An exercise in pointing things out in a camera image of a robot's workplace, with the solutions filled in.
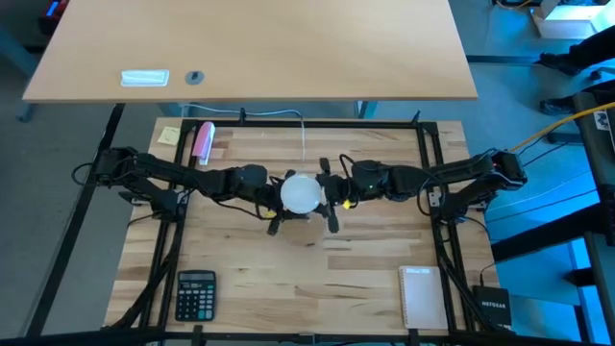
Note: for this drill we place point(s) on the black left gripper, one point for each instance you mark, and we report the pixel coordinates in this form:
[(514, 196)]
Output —
[(269, 197)]

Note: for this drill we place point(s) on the white flood lightbulb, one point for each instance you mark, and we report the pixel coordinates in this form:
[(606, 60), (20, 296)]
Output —
[(301, 193)]

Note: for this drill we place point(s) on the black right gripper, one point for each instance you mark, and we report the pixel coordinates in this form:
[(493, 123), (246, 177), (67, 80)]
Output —
[(338, 192)]

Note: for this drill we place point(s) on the black Netgear router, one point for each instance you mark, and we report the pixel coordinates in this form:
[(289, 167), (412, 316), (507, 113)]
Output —
[(492, 306)]

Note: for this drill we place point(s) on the yellow sticky note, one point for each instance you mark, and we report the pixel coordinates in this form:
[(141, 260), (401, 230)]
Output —
[(168, 136)]

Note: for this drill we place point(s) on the black desk calculator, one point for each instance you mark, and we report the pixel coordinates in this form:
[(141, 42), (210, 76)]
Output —
[(195, 295)]

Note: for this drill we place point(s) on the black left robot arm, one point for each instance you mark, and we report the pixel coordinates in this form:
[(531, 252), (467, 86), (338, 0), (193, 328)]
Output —
[(168, 168)]

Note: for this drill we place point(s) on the white spiral notebook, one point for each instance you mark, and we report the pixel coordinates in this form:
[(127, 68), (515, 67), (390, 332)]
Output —
[(423, 298)]

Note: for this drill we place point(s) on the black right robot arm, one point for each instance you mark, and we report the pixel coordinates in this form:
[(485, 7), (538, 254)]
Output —
[(456, 168)]

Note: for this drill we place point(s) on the grey desk grommet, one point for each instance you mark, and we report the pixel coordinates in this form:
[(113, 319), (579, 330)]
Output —
[(194, 78)]

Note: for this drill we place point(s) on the white box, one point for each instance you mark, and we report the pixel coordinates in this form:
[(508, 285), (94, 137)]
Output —
[(572, 19)]

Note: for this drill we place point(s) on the black aluminium frame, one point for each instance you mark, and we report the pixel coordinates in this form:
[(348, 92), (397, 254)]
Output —
[(312, 124)]

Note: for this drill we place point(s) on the light wooden desk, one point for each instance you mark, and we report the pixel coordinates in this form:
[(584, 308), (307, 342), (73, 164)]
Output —
[(250, 48)]

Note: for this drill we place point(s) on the black computer tower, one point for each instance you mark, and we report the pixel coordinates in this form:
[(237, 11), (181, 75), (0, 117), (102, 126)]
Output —
[(53, 17)]

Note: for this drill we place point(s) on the pink stapler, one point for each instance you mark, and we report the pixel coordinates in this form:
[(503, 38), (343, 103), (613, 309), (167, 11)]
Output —
[(204, 141)]

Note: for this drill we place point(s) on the person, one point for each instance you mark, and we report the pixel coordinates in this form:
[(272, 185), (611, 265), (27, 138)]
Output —
[(586, 53)]

